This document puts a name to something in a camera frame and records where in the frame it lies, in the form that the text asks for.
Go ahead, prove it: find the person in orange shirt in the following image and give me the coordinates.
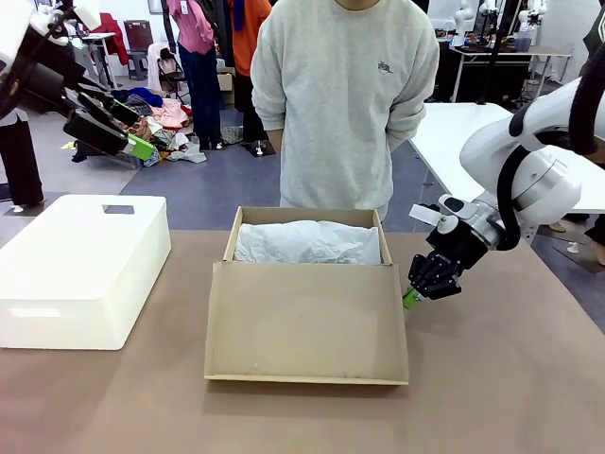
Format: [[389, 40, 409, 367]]
[[229, 0, 275, 144]]

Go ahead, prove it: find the pile of colourful clothes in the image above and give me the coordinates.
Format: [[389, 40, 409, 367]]
[[70, 87, 209, 169]]

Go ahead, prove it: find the folding chair with clothes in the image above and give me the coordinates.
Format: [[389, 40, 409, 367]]
[[147, 42, 189, 101]]

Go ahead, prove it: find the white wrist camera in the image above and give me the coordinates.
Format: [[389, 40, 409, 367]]
[[408, 202, 448, 229], [27, 0, 101, 47]]

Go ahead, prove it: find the red jacket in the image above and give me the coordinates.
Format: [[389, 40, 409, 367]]
[[97, 12, 130, 66]]

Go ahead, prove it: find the small background cardboard box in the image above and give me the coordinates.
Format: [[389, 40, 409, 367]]
[[216, 67, 237, 106]]

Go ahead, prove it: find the grey background desk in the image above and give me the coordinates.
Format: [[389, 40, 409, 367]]
[[70, 31, 118, 92]]

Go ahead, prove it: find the person in grey sweatshirt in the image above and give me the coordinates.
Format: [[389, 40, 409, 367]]
[[250, 0, 441, 222]]

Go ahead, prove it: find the person in pink shirt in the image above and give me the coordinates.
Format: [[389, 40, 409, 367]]
[[167, 0, 224, 151]]

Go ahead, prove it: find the white tissue paper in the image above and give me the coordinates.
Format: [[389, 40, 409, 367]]
[[233, 219, 383, 266]]

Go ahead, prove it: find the person's right hand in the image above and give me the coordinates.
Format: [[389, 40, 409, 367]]
[[268, 128, 286, 165]]

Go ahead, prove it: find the black stand pole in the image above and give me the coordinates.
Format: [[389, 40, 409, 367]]
[[475, 0, 515, 106]]

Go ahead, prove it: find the person in white coat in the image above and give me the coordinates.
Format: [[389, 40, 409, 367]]
[[0, 106, 47, 212]]

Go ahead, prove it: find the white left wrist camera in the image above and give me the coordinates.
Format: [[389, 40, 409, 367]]
[[27, 0, 101, 47]]

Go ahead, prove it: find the grey chair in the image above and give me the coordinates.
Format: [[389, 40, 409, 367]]
[[123, 19, 153, 80]]

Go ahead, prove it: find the white plastic bin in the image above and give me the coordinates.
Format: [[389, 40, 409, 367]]
[[0, 194, 172, 352]]

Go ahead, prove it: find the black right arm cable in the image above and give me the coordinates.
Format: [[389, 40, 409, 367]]
[[495, 65, 605, 252]]

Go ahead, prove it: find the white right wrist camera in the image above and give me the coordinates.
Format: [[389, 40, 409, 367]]
[[408, 202, 448, 229]]

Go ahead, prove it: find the person in dark vest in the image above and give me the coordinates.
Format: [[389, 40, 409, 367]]
[[579, 0, 605, 65]]

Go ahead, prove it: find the black background table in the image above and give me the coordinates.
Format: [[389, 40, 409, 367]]
[[437, 40, 574, 104]]

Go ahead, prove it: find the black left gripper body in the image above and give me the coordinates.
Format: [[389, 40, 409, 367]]
[[13, 26, 89, 117]]

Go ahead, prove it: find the brown cardboard shoe box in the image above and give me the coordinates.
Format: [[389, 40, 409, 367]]
[[203, 205, 410, 387]]

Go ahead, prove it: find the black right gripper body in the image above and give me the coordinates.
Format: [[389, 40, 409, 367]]
[[423, 218, 491, 285]]

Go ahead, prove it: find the white table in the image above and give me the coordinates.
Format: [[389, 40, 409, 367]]
[[408, 102, 605, 215]]

